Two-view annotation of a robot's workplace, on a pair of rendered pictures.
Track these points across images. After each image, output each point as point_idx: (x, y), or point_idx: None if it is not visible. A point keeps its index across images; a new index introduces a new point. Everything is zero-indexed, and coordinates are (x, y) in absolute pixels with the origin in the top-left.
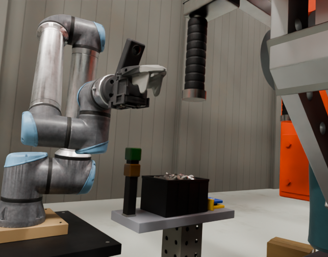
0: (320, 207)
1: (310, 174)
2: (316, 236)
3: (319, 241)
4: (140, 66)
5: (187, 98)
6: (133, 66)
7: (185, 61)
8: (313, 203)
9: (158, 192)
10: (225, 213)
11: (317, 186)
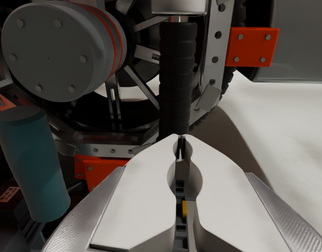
0: (58, 186)
1: (41, 172)
2: (62, 206)
3: (65, 206)
4: (244, 172)
5: None
6: (274, 192)
7: (189, 103)
8: (52, 189)
9: None
10: None
11: (53, 175)
